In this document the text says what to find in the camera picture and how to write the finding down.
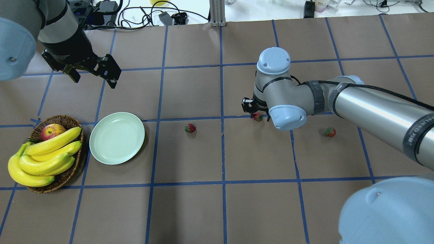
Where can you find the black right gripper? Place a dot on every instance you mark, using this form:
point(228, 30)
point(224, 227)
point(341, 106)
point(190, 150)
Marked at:
point(250, 105)

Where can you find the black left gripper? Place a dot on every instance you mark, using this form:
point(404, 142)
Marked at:
point(68, 48)

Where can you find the red strawberry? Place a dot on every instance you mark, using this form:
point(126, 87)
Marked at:
point(330, 132)
point(190, 128)
point(257, 116)

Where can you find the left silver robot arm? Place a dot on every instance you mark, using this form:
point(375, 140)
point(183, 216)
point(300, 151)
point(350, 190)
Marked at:
point(59, 26)

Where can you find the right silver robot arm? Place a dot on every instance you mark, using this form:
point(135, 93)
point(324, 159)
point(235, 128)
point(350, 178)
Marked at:
point(393, 211)

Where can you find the light green plate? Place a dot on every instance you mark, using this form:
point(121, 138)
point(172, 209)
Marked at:
point(117, 138)

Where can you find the woven wicker basket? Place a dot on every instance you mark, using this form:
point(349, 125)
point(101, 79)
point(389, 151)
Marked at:
point(68, 169)

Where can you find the red strawberry on tape line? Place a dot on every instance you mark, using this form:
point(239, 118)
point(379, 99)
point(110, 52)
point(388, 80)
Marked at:
point(190, 128)

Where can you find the red apple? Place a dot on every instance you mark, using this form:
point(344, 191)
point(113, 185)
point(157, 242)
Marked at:
point(52, 130)

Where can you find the grey power adapter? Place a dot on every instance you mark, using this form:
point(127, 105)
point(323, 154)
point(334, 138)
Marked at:
point(166, 19)

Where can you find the yellow banana bunch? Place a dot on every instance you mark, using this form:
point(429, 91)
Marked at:
point(33, 164)

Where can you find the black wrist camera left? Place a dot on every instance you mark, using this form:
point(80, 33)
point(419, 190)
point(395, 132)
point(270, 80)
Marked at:
point(95, 13)

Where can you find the aluminium frame post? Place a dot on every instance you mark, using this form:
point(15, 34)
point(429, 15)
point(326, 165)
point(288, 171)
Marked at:
point(217, 13)

